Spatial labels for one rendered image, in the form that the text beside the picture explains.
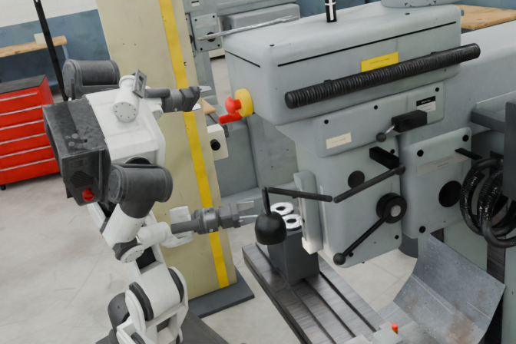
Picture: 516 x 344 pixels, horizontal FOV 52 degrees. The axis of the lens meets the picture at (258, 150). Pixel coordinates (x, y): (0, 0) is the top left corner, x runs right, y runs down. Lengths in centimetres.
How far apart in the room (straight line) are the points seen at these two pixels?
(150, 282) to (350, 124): 98
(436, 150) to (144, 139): 77
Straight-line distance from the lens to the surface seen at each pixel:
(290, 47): 102
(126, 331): 227
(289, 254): 181
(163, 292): 185
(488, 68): 134
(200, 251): 330
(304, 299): 180
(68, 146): 148
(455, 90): 129
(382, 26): 112
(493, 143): 144
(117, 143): 149
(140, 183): 140
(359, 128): 114
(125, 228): 153
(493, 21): 608
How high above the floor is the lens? 210
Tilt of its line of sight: 23 degrees down
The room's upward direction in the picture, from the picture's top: 9 degrees counter-clockwise
